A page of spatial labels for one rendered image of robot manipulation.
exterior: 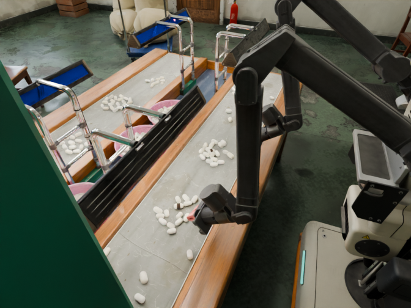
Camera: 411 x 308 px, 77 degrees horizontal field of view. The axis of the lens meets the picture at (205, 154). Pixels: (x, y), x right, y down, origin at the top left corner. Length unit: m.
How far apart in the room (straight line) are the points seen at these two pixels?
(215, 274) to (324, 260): 0.81
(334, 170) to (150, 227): 1.80
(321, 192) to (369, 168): 1.35
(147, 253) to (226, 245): 0.27
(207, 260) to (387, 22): 5.18
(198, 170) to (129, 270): 0.49
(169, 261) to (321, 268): 0.86
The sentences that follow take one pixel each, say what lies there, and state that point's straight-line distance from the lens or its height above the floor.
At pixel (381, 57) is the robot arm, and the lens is 0.97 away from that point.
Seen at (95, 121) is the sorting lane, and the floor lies 0.74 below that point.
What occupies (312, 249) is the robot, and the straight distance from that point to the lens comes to 1.57.
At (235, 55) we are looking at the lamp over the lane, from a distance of 1.33.
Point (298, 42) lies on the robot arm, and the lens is 0.51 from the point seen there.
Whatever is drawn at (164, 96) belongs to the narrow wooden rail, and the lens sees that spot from 1.65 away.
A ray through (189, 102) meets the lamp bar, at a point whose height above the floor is 1.09.
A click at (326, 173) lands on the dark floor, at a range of 2.39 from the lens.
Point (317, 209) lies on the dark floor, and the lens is 2.11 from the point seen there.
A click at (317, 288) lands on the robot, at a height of 0.28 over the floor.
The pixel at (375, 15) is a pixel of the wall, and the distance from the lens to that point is 5.56.
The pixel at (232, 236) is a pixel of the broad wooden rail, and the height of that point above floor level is 0.76.
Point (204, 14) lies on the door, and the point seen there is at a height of 0.16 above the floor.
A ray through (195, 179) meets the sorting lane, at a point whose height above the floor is 0.74.
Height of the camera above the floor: 1.58
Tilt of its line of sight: 43 degrees down
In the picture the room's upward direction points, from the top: 1 degrees clockwise
